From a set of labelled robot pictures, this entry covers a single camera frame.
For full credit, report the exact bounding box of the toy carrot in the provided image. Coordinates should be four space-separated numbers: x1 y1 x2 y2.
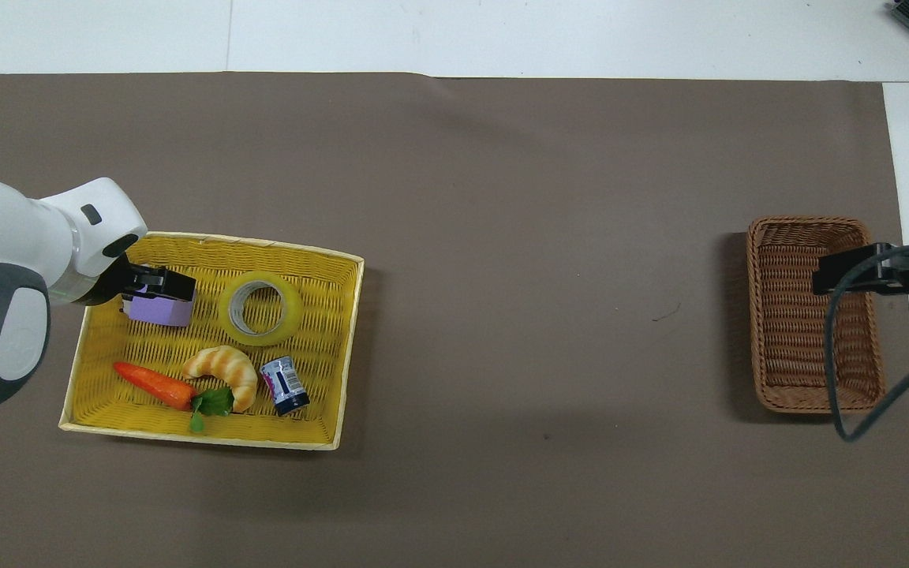
112 361 235 434

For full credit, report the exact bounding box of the brown wicker basket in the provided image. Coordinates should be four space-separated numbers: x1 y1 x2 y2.
746 216 887 415

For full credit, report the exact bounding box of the purple block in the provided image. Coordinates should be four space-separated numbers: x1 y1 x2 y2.
124 284 197 329

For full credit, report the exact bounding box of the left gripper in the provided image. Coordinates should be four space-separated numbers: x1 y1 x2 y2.
74 256 141 308

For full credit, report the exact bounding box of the yellow woven basket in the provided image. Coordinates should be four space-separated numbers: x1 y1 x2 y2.
58 231 366 451

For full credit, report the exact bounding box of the black cable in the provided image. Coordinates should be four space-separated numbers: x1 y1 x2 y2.
824 243 909 443

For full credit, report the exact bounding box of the small blue white can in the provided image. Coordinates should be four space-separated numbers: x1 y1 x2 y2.
260 355 311 417

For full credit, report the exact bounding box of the clear tape roll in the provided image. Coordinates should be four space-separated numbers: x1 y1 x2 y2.
217 270 304 348

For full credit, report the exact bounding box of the toy croissant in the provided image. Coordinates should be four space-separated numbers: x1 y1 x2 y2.
181 345 259 413

